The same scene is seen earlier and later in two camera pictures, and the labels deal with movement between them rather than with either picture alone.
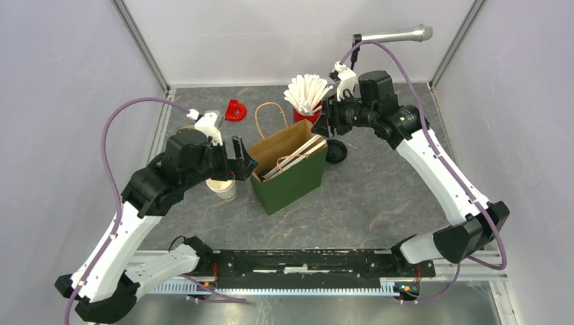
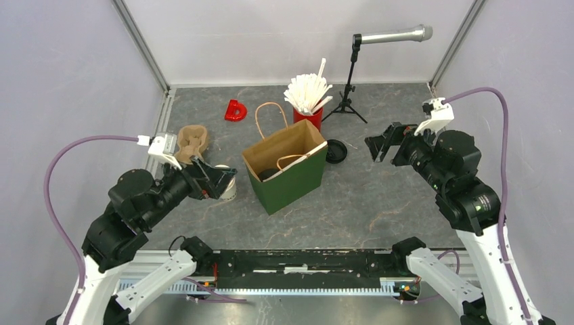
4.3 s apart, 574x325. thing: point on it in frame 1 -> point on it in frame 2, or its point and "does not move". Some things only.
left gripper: [228, 170] -> [218, 178]
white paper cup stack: [226, 189] does not move
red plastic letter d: [235, 111] does not move
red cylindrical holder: [313, 118] does not move
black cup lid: [337, 151] does not move
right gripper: [334, 107] -> [380, 144]
